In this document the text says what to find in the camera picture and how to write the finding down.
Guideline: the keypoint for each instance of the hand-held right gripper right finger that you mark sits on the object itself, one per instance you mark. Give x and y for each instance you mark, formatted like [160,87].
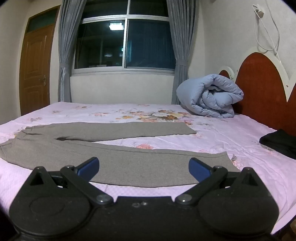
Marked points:
[196,167]

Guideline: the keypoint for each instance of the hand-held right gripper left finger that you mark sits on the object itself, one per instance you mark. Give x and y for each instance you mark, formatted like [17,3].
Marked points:
[89,165]

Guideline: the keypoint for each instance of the grey pants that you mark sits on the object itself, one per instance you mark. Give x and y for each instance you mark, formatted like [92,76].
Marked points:
[138,162]

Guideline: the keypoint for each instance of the bed with pink floral sheet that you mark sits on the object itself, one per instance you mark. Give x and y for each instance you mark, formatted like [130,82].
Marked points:
[219,139]

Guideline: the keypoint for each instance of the light blue folded duvet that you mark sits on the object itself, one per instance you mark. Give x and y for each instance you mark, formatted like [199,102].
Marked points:
[208,97]

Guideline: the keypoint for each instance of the black folded cloth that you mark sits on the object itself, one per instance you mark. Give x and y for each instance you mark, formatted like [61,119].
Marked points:
[281,142]

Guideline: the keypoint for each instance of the red and white headboard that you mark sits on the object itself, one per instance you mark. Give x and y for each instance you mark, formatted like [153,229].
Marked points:
[259,88]

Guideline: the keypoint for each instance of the brown wooden door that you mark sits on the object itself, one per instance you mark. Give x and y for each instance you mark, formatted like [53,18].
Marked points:
[35,67]

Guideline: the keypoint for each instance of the grey curtain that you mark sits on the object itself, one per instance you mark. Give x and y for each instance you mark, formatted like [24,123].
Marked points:
[181,41]
[66,46]

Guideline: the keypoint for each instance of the sliding glass window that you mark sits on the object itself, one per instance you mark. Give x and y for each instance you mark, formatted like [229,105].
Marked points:
[124,44]

